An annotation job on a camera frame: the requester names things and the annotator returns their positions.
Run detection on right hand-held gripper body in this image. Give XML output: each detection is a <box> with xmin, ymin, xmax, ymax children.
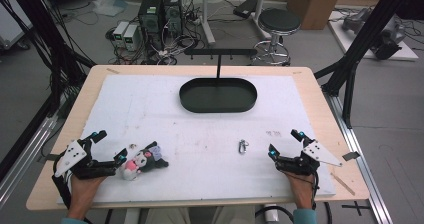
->
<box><xmin>274</xmin><ymin>139</ymin><xmax>344</xmax><ymax>177</ymax></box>

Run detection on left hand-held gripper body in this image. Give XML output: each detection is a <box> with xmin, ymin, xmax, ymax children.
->
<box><xmin>54</xmin><ymin>139</ymin><xmax>118</xmax><ymax>181</ymax></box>

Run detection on black and pink plush keychain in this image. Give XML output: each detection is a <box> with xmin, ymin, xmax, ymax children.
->
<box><xmin>121</xmin><ymin>140</ymin><xmax>170</xmax><ymax>182</ymax></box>

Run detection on silver carabiner keychain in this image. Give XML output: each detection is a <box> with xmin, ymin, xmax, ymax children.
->
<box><xmin>237</xmin><ymin>138</ymin><xmax>250</xmax><ymax>155</ymax></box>

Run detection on black tray with hook rack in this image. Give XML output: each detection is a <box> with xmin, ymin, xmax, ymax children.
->
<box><xmin>178</xmin><ymin>47</ymin><xmax>259</xmax><ymax>114</ymax></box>

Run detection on person's left hand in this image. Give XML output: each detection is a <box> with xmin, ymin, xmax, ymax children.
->
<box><xmin>67</xmin><ymin>175</ymin><xmax>108</xmax><ymax>219</ymax></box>

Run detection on person's right hand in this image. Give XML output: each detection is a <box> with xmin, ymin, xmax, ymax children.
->
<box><xmin>282</xmin><ymin>171</ymin><xmax>316</xmax><ymax>211</ymax></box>

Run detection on thin wooden stick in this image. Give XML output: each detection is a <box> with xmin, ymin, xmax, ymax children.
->
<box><xmin>330</xmin><ymin>171</ymin><xmax>356</xmax><ymax>197</ymax></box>

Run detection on black tape cross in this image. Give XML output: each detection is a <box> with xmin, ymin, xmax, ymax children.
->
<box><xmin>341</xmin><ymin>200</ymin><xmax>372</xmax><ymax>217</ymax></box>

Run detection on white foam mat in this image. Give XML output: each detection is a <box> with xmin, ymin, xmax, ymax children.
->
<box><xmin>56</xmin><ymin>74</ymin><xmax>337</xmax><ymax>206</ymax></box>

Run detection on white power supply unit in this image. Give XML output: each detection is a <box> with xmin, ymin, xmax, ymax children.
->
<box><xmin>112</xmin><ymin>20</ymin><xmax>131</xmax><ymax>49</ymax></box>
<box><xmin>122</xmin><ymin>24</ymin><xmax>141</xmax><ymax>52</ymax></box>

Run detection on white floor board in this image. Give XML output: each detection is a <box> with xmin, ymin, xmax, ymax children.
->
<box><xmin>327</xmin><ymin>10</ymin><xmax>420</xmax><ymax>62</ymax></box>

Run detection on black round stool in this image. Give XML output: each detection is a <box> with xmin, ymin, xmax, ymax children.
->
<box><xmin>250</xmin><ymin>7</ymin><xmax>302</xmax><ymax>67</ymax></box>

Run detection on large black computer tower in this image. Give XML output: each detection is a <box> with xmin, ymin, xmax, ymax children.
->
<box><xmin>137</xmin><ymin>0</ymin><xmax>165</xmax><ymax>51</ymax></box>

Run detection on grey machine part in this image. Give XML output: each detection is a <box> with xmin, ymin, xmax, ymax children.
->
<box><xmin>341</xmin><ymin>7</ymin><xmax>373</xmax><ymax>36</ymax></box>

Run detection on black and grey machine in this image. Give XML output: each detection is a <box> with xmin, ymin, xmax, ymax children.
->
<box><xmin>370</xmin><ymin>14</ymin><xmax>408</xmax><ymax>61</ymax></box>

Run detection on clear plastic bag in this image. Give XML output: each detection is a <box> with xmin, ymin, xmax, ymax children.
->
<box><xmin>91</xmin><ymin>0</ymin><xmax>128</xmax><ymax>18</ymax></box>

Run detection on brown cardboard box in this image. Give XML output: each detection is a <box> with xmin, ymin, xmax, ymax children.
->
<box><xmin>286</xmin><ymin>0</ymin><xmax>354</xmax><ymax>31</ymax></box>

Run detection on white table leg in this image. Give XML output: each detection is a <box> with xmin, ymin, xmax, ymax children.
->
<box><xmin>199</xmin><ymin>0</ymin><xmax>217</xmax><ymax>46</ymax></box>
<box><xmin>252</xmin><ymin>0</ymin><xmax>272</xmax><ymax>40</ymax></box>

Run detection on flat black device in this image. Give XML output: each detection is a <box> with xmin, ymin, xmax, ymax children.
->
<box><xmin>232</xmin><ymin>0</ymin><xmax>259</xmax><ymax>20</ymax></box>

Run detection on white cabinet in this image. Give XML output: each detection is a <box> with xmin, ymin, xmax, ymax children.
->
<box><xmin>0</xmin><ymin>0</ymin><xmax>34</xmax><ymax>50</ymax></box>

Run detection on slim black computer tower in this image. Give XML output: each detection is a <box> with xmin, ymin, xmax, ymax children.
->
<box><xmin>162</xmin><ymin>0</ymin><xmax>184</xmax><ymax>39</ymax></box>

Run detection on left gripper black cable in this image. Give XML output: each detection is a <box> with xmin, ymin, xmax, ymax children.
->
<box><xmin>51</xmin><ymin>152</ymin><xmax>74</xmax><ymax>212</ymax></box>

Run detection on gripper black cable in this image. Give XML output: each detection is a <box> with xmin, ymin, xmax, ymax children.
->
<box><xmin>51</xmin><ymin>152</ymin><xmax>74</xmax><ymax>212</ymax></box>
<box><xmin>308</xmin><ymin>172</ymin><xmax>322</xmax><ymax>212</ymax></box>

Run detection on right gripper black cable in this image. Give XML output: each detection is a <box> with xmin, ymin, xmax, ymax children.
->
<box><xmin>308</xmin><ymin>172</ymin><xmax>322</xmax><ymax>212</ymax></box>

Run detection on aluminium rail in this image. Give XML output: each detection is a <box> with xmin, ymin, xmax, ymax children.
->
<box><xmin>324</xmin><ymin>91</ymin><xmax>395</xmax><ymax>224</ymax></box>
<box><xmin>0</xmin><ymin>114</ymin><xmax>60</xmax><ymax>209</ymax></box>

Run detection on tangle of floor cables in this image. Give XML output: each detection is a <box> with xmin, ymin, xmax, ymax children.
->
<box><xmin>105</xmin><ymin>0</ymin><xmax>205</xmax><ymax>66</ymax></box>

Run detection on black metal frame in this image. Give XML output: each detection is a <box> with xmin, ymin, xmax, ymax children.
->
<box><xmin>313</xmin><ymin>0</ymin><xmax>424</xmax><ymax>130</ymax></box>
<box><xmin>0</xmin><ymin>0</ymin><xmax>98</xmax><ymax>185</ymax></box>

